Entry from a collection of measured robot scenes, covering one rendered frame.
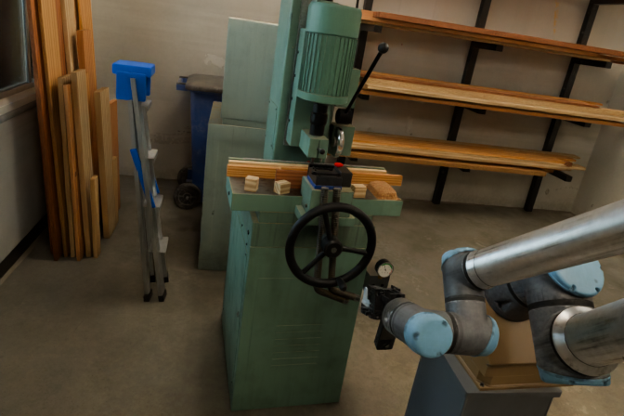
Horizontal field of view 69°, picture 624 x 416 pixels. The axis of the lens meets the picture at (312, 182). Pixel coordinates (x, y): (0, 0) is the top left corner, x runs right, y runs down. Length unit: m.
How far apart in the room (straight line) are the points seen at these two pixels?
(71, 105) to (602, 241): 2.37
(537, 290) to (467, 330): 0.28
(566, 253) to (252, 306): 1.08
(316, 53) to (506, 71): 3.19
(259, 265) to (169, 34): 2.61
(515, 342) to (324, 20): 1.10
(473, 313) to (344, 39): 0.90
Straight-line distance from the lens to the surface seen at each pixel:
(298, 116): 1.69
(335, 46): 1.51
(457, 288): 1.12
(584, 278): 1.30
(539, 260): 0.98
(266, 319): 1.73
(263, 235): 1.55
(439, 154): 3.88
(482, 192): 4.78
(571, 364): 1.23
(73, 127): 2.69
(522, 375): 1.53
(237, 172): 1.61
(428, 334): 1.03
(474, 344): 1.11
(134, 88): 2.15
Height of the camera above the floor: 1.44
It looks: 19 degrees down
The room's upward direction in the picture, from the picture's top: 9 degrees clockwise
